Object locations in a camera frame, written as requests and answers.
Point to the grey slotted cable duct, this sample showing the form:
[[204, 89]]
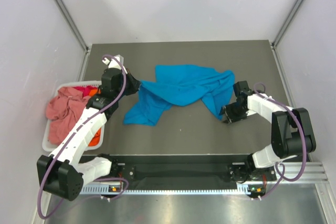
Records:
[[115, 188]]

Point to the right aluminium frame post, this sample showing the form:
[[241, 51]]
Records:
[[287, 22]]

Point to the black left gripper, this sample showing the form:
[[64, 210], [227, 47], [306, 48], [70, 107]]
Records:
[[134, 83]]

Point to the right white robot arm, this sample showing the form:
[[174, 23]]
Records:
[[291, 129]]

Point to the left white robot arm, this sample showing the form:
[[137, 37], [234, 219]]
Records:
[[61, 173]]

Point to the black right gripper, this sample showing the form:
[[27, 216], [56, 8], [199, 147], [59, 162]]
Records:
[[230, 117]]

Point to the left aluminium frame post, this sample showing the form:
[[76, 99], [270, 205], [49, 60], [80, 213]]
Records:
[[73, 27]]

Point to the orange t shirt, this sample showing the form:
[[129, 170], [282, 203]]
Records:
[[96, 139]]

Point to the aluminium frame post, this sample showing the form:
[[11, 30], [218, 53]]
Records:
[[73, 27], [287, 22]]

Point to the blue t shirt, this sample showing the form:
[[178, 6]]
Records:
[[180, 85]]

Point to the magenta t shirt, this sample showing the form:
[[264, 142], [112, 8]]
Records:
[[87, 91]]

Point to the aluminium front frame rail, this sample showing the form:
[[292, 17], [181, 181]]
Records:
[[102, 168]]

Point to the salmon pink t shirt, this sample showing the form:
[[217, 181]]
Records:
[[64, 111]]

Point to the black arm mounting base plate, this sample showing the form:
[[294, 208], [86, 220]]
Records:
[[209, 171]]

